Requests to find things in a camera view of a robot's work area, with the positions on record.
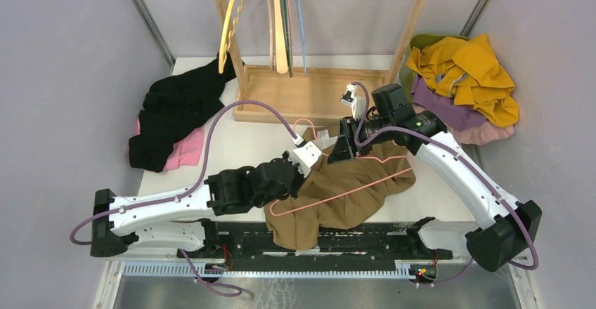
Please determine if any black garment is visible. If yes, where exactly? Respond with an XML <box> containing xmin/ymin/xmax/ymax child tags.
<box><xmin>128</xmin><ymin>51</ymin><xmax>239</xmax><ymax>173</ymax></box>

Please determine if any purple garment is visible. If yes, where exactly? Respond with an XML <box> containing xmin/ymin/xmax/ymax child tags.
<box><xmin>410</xmin><ymin>75</ymin><xmax>488</xmax><ymax>131</ymax></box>

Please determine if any green plastic bin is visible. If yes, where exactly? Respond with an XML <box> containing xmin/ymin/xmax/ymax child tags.
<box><xmin>399</xmin><ymin>34</ymin><xmax>470</xmax><ymax>101</ymax></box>

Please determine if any yellow plastic hanger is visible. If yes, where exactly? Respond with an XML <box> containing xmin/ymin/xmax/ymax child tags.
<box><xmin>218</xmin><ymin>0</ymin><xmax>246</xmax><ymax>74</ymax></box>

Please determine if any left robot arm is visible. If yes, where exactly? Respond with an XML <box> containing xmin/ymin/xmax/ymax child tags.
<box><xmin>90</xmin><ymin>152</ymin><xmax>311</xmax><ymax>258</ymax></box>

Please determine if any light pink ruffled garment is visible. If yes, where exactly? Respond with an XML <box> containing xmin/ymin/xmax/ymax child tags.
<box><xmin>447</xmin><ymin>120</ymin><xmax>515</xmax><ymax>145</ymax></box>

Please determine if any tan pleated skirt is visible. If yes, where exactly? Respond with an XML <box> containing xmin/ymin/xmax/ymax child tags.
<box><xmin>264</xmin><ymin>142</ymin><xmax>416</xmax><ymax>250</ymax></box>

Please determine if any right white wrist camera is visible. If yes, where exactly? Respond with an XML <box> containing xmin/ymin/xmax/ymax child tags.
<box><xmin>340</xmin><ymin>84</ymin><xmax>366</xmax><ymax>119</ymax></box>

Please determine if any blue wire hanger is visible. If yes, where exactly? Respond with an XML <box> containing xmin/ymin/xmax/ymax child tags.
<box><xmin>294</xmin><ymin>0</ymin><xmax>307</xmax><ymax>74</ymax></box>

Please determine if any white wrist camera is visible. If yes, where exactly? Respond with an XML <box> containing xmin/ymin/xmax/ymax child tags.
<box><xmin>289</xmin><ymin>136</ymin><xmax>323</xmax><ymax>178</ymax></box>
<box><xmin>340</xmin><ymin>84</ymin><xmax>366</xmax><ymax>119</ymax></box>

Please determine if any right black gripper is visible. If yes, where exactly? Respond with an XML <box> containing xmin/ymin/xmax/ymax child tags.
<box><xmin>326</xmin><ymin>115</ymin><xmax>394</xmax><ymax>164</ymax></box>

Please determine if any beige wooden hanger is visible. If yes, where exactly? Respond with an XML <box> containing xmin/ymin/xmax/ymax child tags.
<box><xmin>266</xmin><ymin>0</ymin><xmax>289</xmax><ymax>74</ymax></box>

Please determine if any wooden hanger rack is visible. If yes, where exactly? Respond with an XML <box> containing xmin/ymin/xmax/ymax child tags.
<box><xmin>214</xmin><ymin>0</ymin><xmax>426</xmax><ymax>124</ymax></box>

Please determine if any green plastic hanger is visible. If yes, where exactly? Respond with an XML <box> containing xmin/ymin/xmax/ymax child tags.
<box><xmin>280</xmin><ymin>0</ymin><xmax>293</xmax><ymax>78</ymax></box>

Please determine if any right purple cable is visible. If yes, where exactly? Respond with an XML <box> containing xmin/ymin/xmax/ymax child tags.
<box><xmin>349</xmin><ymin>81</ymin><xmax>540</xmax><ymax>287</ymax></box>

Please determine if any pink wire hanger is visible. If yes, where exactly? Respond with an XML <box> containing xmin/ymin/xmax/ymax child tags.
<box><xmin>268</xmin><ymin>118</ymin><xmax>417</xmax><ymax>218</ymax></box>

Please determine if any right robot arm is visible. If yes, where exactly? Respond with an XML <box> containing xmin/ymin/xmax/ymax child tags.
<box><xmin>328</xmin><ymin>81</ymin><xmax>543</xmax><ymax>272</ymax></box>

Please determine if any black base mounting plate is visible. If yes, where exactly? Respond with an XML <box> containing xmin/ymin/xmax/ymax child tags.
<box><xmin>188</xmin><ymin>221</ymin><xmax>453</xmax><ymax>272</ymax></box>

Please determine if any yellow garment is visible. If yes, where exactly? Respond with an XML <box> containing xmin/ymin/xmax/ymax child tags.
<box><xmin>406</xmin><ymin>34</ymin><xmax>519</xmax><ymax>127</ymax></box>

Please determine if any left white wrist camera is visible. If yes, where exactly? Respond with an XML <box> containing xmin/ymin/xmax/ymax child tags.
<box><xmin>289</xmin><ymin>136</ymin><xmax>323</xmax><ymax>178</ymax></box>

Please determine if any aluminium frame rail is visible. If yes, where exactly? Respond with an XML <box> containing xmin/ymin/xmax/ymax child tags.
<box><xmin>91</xmin><ymin>230</ymin><xmax>541</xmax><ymax>309</ymax></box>

